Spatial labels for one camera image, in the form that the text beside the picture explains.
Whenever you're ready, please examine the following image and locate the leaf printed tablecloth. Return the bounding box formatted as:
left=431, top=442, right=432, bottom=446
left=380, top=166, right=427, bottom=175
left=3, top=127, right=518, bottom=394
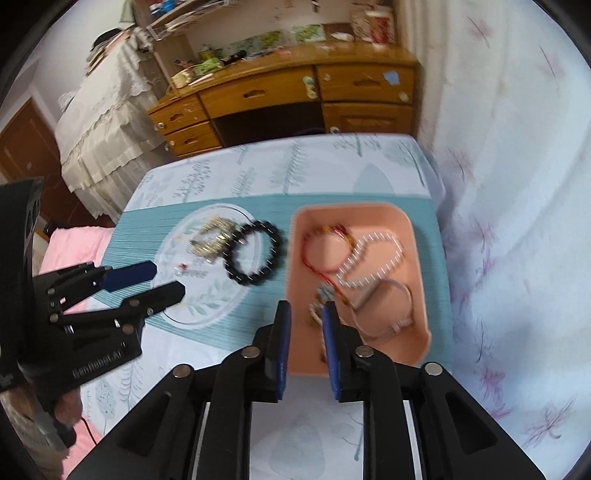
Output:
left=65, top=134, right=446, bottom=480

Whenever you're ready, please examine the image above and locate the person's left forearm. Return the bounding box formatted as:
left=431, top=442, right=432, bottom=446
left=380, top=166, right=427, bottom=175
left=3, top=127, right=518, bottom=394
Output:
left=0, top=385, right=64, bottom=480

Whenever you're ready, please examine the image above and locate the person's left hand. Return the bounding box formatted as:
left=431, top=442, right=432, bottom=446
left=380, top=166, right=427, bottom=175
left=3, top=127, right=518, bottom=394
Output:
left=53, top=390, right=85, bottom=428

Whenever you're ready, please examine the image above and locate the pink smart watch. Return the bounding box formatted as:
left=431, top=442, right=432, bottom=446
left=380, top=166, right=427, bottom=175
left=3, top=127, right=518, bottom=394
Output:
left=351, top=279, right=414, bottom=337

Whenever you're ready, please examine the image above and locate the black bead bracelet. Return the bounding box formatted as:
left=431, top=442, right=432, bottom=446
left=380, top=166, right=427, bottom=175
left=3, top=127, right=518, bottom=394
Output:
left=223, top=220, right=283, bottom=287

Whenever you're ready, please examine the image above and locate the stack of books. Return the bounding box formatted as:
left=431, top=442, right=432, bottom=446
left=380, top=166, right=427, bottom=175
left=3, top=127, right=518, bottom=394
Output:
left=90, top=28, right=139, bottom=65

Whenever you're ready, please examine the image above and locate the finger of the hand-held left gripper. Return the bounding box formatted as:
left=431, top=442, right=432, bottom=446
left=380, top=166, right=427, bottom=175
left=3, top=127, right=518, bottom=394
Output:
left=54, top=281, right=186, bottom=333
left=45, top=260, right=158, bottom=305

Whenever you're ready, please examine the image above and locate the printed paper box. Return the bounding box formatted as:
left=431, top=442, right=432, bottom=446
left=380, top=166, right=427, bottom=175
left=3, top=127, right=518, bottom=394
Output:
left=350, top=9, right=370, bottom=40

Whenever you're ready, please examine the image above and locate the red floral paper cup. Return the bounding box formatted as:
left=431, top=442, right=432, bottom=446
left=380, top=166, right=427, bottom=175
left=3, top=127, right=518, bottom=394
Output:
left=365, top=7, right=397, bottom=44

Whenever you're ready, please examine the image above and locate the wooden desk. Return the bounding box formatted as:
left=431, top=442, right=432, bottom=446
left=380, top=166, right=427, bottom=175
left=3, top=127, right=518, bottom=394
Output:
left=147, top=46, right=422, bottom=160

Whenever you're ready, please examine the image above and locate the white leaf print curtain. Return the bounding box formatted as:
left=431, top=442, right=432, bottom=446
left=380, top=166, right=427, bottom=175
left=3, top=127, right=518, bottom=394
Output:
left=392, top=0, right=591, bottom=462

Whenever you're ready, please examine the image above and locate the large pearl bracelet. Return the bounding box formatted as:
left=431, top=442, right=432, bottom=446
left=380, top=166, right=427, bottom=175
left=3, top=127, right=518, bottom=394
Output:
left=336, top=232, right=403, bottom=291

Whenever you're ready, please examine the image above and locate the gold hair clip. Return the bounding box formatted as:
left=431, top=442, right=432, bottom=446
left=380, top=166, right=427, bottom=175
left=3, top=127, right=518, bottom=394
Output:
left=188, top=217, right=241, bottom=257

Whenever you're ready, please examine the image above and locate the brown wooden cabinet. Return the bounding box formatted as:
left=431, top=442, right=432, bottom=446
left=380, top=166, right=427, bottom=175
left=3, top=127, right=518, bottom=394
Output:
left=0, top=97, right=63, bottom=217

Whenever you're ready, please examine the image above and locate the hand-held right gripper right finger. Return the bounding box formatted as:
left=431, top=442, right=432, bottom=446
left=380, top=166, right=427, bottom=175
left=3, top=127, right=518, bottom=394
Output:
left=322, top=301, right=548, bottom=480

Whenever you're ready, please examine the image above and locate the pink blanket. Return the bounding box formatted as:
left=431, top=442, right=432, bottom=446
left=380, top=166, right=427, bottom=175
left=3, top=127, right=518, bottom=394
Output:
left=37, top=227, right=122, bottom=480

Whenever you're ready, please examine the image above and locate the green postcard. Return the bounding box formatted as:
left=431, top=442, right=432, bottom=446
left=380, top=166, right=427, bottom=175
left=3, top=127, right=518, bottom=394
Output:
left=231, top=30, right=284, bottom=51
left=293, top=23, right=326, bottom=42

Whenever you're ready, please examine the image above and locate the red string bracelet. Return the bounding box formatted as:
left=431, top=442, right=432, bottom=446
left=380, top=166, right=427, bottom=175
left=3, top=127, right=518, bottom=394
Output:
left=302, top=224, right=356, bottom=305

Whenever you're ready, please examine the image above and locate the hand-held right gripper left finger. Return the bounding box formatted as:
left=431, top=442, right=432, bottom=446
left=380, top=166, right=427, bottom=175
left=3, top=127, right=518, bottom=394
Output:
left=81, top=300, right=293, bottom=480

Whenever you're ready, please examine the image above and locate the pink cardboard box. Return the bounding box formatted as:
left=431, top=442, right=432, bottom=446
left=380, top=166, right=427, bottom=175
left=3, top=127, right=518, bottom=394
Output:
left=285, top=202, right=433, bottom=377

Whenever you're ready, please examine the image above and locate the cream lace cover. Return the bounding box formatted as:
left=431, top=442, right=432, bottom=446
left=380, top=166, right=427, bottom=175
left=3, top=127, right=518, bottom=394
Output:
left=54, top=30, right=174, bottom=222

